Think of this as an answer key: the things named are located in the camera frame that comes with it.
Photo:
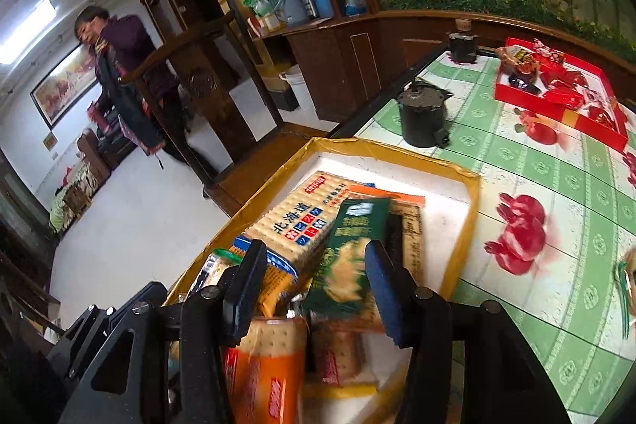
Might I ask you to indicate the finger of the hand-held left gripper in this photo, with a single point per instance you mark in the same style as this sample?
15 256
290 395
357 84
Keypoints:
84 329

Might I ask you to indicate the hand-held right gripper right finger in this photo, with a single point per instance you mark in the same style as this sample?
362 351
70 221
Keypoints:
385 300

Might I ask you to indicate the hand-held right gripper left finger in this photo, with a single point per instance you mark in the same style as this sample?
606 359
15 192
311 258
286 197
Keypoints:
243 285

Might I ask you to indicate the dark green cracker packet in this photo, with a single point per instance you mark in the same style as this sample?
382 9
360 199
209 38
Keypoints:
343 255

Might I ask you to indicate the small orange cracker packet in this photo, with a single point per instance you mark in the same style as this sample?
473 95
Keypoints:
410 225

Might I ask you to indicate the yellow-edged square cracker packet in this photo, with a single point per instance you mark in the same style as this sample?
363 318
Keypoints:
298 220

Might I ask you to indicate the large orange cracker packet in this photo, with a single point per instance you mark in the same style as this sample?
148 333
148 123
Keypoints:
263 374

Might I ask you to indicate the yellow taped foam box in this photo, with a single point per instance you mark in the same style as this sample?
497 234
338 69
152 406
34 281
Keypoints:
437 205

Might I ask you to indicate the clear square cracker packet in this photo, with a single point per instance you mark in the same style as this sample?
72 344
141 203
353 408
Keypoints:
213 270

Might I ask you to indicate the yellow cracker packet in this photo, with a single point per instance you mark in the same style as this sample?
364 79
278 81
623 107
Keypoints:
278 280

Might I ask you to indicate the red label cracker packet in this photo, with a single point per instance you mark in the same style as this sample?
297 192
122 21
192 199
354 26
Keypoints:
333 354

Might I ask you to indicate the brown sofa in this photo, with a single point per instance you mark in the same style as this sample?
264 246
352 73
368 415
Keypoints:
94 158

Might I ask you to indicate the large black motor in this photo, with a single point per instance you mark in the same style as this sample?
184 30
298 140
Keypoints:
422 116

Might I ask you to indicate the white bucket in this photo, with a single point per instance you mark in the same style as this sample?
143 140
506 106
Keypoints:
294 88

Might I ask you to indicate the wooden chair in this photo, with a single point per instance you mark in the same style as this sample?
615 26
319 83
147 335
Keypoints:
208 81

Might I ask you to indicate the dark patterned-trim apron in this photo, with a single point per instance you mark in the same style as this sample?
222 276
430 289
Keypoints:
126 106

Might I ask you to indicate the wooden low partition cabinet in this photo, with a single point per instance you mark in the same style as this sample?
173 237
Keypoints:
338 66

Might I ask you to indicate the red gift box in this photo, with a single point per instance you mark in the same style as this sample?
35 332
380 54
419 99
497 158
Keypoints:
546 106

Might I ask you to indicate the small black motor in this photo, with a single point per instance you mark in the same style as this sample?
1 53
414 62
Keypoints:
463 46

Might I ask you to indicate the brown snack bag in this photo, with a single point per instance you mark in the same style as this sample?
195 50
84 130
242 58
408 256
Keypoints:
519 61

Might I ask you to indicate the green plastic bag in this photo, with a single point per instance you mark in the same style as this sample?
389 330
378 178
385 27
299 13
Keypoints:
257 4

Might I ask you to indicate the pile of red candy packets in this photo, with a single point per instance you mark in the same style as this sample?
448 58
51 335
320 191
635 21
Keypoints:
566 81

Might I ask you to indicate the grey kettle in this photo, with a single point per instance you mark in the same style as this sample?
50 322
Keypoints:
290 2

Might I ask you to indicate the ceiling light panel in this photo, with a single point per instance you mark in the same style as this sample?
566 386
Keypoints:
27 31

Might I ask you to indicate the framed wall painting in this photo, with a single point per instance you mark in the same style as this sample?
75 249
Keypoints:
64 86

